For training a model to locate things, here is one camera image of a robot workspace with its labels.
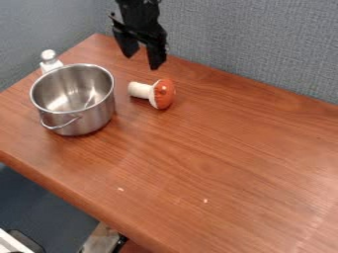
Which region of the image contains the white object at corner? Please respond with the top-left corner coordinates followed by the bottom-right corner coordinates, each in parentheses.
top-left (0, 228), bottom-right (35, 253)

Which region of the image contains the white red-capped toy mushroom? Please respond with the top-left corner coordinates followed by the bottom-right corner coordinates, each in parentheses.
top-left (129, 79), bottom-right (175, 110)

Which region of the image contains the white salt shaker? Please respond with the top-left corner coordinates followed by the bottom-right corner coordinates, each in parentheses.
top-left (40, 49), bottom-right (63, 74)

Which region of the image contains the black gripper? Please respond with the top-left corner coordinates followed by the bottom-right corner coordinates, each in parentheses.
top-left (110, 0), bottom-right (169, 70)

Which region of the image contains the shiny metal pot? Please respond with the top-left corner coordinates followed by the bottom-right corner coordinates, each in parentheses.
top-left (30, 63), bottom-right (115, 136)

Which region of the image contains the metal table leg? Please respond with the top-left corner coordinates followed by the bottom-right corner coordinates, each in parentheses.
top-left (78, 222), bottom-right (129, 253)

